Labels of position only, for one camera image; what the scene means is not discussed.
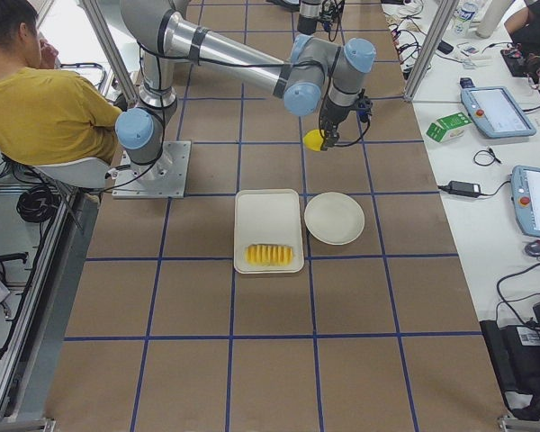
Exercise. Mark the person in yellow shirt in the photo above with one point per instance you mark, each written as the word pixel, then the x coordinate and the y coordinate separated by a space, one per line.
pixel 47 115

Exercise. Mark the sliced yellow mango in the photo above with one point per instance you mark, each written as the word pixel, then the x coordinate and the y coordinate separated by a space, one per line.
pixel 269 255

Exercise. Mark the aluminium frame post left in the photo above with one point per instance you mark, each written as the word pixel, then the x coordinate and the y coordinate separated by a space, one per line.
pixel 95 17

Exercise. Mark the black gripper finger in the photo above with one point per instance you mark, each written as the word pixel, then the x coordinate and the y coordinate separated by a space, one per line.
pixel 330 140

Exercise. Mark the green white carton box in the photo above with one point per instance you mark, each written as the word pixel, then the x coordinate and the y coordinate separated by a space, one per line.
pixel 447 128

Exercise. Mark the clear plastic bottle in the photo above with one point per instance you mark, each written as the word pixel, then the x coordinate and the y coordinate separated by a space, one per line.
pixel 463 17

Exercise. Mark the yellow lemon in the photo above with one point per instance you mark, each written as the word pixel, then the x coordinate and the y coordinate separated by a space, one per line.
pixel 313 140

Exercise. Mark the black equipment bag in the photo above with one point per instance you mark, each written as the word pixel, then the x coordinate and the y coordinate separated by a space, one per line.
pixel 514 351

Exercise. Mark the white rectangular tray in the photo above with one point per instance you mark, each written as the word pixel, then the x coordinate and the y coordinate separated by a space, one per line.
pixel 268 216

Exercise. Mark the blue teach pendant lower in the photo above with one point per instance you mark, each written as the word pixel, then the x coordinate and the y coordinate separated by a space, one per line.
pixel 525 188

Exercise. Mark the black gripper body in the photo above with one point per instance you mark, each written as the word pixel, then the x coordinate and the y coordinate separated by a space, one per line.
pixel 332 119

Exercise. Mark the black power adapter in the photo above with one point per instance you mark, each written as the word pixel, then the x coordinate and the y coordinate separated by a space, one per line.
pixel 460 188

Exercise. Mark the white chair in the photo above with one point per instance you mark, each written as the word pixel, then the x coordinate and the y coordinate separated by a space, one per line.
pixel 87 174

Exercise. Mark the white round plate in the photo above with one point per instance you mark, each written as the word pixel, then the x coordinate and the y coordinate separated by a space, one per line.
pixel 334 218

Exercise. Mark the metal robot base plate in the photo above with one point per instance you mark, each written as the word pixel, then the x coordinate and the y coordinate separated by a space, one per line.
pixel 167 178

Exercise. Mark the blue teach pendant upper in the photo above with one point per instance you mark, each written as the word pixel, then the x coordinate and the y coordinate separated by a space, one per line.
pixel 495 112

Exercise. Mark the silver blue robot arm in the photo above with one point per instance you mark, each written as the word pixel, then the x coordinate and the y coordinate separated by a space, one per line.
pixel 318 77

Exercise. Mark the aluminium frame post right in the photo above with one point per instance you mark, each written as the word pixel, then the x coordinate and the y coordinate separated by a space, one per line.
pixel 436 29

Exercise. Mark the aluminium frame post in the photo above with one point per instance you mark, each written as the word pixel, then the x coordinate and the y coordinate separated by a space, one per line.
pixel 95 17
pixel 436 29

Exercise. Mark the blue teach pendant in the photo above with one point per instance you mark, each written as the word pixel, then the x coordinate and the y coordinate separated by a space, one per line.
pixel 525 188
pixel 495 112

